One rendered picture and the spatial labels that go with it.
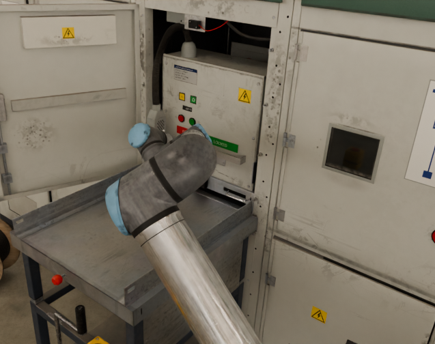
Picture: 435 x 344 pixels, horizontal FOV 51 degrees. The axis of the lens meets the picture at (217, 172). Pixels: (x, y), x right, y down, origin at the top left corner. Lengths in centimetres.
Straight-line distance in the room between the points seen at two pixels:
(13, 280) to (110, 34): 164
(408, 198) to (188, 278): 81
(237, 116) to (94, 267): 76
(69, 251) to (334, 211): 91
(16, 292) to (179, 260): 200
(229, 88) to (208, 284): 98
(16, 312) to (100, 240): 116
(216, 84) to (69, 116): 62
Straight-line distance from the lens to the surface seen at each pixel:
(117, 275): 151
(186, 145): 99
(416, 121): 143
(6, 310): 277
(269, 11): 158
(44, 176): 203
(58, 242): 169
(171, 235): 95
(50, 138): 198
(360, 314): 179
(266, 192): 174
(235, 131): 179
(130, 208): 96
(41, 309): 192
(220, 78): 178
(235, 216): 172
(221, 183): 190
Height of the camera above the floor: 178
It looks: 26 degrees down
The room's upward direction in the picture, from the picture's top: 4 degrees clockwise
